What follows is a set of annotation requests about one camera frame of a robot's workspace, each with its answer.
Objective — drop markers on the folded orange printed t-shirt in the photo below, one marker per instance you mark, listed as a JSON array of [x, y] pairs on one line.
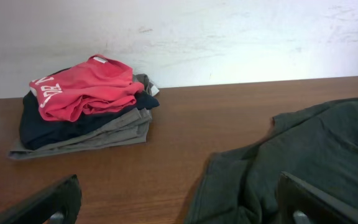
[[98, 85]]

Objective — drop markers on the dark teal t-shirt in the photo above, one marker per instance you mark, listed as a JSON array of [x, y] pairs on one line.
[[318, 144]]

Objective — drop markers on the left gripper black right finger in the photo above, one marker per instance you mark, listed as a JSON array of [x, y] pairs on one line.
[[300, 202]]

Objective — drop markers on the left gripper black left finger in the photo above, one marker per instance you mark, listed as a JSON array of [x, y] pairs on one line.
[[57, 203]]

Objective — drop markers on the folded grey garment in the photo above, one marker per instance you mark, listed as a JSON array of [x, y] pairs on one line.
[[131, 128]]

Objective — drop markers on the folded navy blue garment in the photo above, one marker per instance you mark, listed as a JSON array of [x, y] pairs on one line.
[[35, 132]]

